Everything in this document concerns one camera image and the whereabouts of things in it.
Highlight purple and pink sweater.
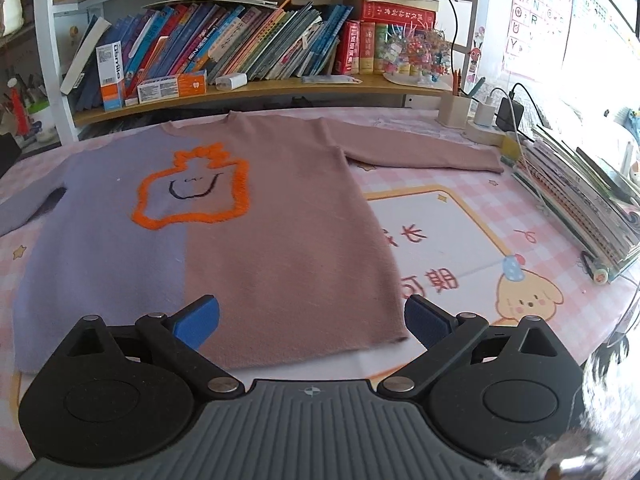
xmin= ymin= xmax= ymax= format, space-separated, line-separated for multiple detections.
xmin=1 ymin=113 xmax=501 ymax=373

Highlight pink cartoon table mat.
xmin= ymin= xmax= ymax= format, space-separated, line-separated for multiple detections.
xmin=1 ymin=108 xmax=639 ymax=471

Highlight stack of notebooks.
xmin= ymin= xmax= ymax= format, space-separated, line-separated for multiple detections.
xmin=512 ymin=129 xmax=639 ymax=285

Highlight white power strip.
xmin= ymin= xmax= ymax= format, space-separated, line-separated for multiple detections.
xmin=463 ymin=119 xmax=506 ymax=148

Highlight beige pen holder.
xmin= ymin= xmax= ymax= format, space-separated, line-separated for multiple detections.
xmin=437 ymin=92 xmax=471 ymax=129

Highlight black power adapter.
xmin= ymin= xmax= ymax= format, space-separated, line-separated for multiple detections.
xmin=496 ymin=98 xmax=524 ymax=132

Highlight lying white orange box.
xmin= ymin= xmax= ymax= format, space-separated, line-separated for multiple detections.
xmin=137 ymin=70 xmax=207 ymax=104

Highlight white charger block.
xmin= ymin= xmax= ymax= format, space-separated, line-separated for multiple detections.
xmin=215 ymin=73 xmax=248 ymax=91

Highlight white tub green lid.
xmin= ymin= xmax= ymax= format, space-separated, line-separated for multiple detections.
xmin=27 ymin=100 xmax=56 ymax=143

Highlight red tassel ornament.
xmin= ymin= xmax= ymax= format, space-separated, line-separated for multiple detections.
xmin=8 ymin=77 xmax=30 ymax=136

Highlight white leaning book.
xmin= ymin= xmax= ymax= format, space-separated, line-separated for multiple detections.
xmin=60 ymin=16 xmax=112 ymax=96

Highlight candy bouquet ornament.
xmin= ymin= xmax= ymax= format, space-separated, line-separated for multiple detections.
xmin=381 ymin=26 xmax=451 ymax=84

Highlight upright white orange box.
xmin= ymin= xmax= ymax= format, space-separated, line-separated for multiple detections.
xmin=96 ymin=41 xmax=125 ymax=112

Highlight row of colourful books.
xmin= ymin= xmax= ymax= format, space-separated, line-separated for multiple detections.
xmin=74 ymin=0 xmax=352 ymax=112

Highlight red dictionary books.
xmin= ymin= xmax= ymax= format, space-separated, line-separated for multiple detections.
xmin=343 ymin=0 xmax=439 ymax=75

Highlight wooden bookshelf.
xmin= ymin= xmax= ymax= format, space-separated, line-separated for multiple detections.
xmin=34 ymin=0 xmax=478 ymax=144

